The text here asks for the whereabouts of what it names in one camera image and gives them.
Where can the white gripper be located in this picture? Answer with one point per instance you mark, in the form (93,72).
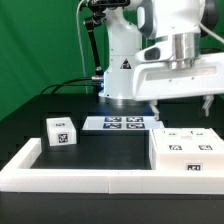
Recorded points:
(157,82)

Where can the white base tag plate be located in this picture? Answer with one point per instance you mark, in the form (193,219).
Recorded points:
(121,123)

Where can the white U-shaped fence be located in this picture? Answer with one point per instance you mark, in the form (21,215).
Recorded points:
(18,175)

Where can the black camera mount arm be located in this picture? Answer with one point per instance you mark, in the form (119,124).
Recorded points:
(98,7)

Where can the small white cube part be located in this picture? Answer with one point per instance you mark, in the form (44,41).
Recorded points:
(61,131)

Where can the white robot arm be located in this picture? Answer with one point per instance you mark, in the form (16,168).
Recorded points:
(159,57)

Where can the white cabinet body box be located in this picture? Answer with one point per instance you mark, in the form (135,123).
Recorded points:
(185,160)

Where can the white cabinet door panel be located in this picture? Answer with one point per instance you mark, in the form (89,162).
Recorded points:
(202,139)

